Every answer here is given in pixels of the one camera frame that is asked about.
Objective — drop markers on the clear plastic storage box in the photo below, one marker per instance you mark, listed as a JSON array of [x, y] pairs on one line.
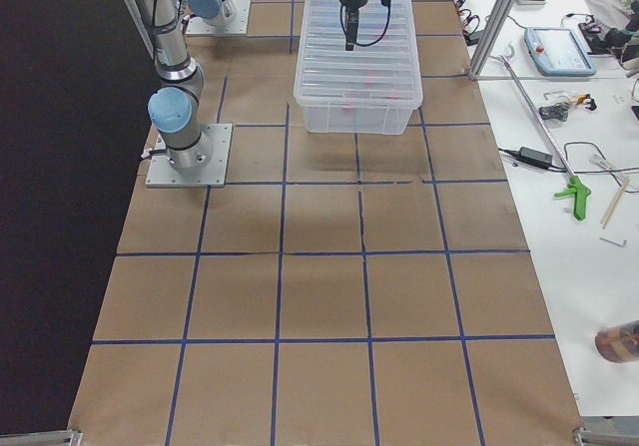
[[357, 109]]

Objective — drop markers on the wooden chopsticks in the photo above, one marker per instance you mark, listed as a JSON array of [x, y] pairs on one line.
[[614, 203]]

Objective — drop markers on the aluminium frame post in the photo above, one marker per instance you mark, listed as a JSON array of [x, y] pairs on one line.
[[492, 29]]

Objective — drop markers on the silver hex key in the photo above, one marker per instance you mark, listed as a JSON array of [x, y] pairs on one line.
[[616, 242]]

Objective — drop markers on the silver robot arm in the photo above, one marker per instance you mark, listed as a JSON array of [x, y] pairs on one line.
[[213, 12], [173, 109]]

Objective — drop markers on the blue teach pendant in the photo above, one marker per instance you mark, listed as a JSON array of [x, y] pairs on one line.
[[556, 52]]

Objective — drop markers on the black power adapter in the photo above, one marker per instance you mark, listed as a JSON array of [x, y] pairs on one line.
[[530, 157]]

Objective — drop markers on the brown patterned cylinder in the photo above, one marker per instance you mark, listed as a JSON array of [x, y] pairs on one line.
[[618, 344]]

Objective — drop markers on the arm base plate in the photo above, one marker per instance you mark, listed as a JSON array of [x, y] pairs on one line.
[[237, 27], [204, 164]]

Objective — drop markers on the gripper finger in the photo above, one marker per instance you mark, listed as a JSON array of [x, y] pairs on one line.
[[350, 23]]

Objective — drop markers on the clear ribbed box lid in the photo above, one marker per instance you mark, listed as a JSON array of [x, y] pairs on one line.
[[357, 52]]

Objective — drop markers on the long reach grabber tool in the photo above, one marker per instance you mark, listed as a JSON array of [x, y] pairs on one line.
[[576, 188]]

